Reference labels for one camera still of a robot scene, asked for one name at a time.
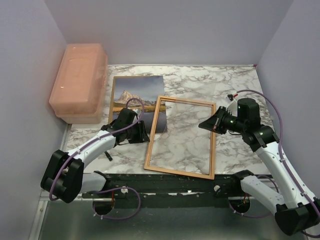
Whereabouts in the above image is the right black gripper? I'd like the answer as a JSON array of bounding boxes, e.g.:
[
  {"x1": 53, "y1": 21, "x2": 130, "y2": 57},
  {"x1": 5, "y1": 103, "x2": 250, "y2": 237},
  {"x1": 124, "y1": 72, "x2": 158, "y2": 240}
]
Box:
[{"x1": 199, "y1": 105, "x2": 247, "y2": 134}]

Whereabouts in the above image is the orange wooden picture frame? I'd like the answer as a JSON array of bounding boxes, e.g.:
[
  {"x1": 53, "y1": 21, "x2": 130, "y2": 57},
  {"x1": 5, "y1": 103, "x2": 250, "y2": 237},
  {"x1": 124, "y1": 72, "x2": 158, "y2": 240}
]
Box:
[{"x1": 144, "y1": 95, "x2": 216, "y2": 180}]

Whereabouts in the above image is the mountain landscape photo print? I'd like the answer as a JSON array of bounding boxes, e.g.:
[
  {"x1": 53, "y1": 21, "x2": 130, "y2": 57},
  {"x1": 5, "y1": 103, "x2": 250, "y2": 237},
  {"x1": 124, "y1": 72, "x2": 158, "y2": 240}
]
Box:
[{"x1": 108, "y1": 75, "x2": 165, "y2": 134}]

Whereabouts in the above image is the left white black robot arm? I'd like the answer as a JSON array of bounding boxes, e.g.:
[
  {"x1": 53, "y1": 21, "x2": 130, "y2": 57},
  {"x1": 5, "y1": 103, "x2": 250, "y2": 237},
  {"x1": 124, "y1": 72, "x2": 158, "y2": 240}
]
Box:
[{"x1": 40, "y1": 108, "x2": 150, "y2": 203}]

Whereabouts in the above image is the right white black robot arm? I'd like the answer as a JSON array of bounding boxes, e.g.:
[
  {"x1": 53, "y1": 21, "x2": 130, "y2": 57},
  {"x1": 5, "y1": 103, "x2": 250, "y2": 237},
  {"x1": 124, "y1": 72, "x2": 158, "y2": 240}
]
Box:
[{"x1": 198, "y1": 98, "x2": 320, "y2": 236}]

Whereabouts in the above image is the small black green connector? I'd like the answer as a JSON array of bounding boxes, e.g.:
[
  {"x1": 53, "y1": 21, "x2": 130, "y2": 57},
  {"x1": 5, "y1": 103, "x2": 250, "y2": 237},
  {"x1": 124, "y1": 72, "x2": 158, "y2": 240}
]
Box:
[{"x1": 104, "y1": 151, "x2": 113, "y2": 162}]

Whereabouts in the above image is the pink translucent plastic box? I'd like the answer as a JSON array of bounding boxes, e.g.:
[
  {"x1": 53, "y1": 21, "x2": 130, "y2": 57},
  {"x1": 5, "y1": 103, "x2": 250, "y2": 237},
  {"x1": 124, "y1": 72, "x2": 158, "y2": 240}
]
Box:
[{"x1": 49, "y1": 43, "x2": 108, "y2": 124}]

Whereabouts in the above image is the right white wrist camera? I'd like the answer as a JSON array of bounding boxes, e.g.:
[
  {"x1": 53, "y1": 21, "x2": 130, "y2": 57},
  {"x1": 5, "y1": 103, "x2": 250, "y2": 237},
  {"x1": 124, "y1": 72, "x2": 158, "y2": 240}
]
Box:
[{"x1": 226, "y1": 93, "x2": 238, "y2": 115}]

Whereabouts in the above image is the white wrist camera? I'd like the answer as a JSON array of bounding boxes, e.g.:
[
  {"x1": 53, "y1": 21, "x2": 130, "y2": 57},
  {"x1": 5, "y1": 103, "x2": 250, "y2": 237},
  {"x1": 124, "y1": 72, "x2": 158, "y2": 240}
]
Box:
[
  {"x1": 226, "y1": 93, "x2": 238, "y2": 115},
  {"x1": 131, "y1": 108, "x2": 142, "y2": 122}
]

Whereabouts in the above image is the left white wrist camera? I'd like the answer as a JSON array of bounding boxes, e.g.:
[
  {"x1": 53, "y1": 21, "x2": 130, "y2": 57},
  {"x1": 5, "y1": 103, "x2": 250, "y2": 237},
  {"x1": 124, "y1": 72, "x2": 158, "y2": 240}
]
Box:
[{"x1": 131, "y1": 108, "x2": 142, "y2": 122}]

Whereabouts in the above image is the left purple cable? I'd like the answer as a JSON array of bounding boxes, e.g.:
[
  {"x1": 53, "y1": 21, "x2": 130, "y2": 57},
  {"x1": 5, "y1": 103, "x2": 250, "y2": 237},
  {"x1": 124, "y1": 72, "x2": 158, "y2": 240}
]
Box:
[{"x1": 48, "y1": 98, "x2": 145, "y2": 202}]

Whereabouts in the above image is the purple cable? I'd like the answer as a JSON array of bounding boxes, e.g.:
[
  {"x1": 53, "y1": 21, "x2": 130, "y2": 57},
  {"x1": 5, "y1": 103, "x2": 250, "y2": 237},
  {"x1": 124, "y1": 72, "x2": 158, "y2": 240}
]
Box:
[
  {"x1": 48, "y1": 98, "x2": 145, "y2": 202},
  {"x1": 232, "y1": 89, "x2": 320, "y2": 238}
]

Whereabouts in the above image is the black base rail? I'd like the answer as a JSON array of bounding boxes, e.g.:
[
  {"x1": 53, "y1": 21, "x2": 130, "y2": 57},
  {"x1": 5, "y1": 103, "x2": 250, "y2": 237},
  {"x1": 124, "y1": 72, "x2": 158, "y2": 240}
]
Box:
[{"x1": 82, "y1": 174, "x2": 253, "y2": 212}]

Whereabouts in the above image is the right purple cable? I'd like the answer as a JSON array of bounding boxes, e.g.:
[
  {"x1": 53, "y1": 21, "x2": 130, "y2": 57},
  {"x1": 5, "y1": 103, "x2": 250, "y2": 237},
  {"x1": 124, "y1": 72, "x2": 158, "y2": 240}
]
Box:
[{"x1": 232, "y1": 89, "x2": 320, "y2": 238}]

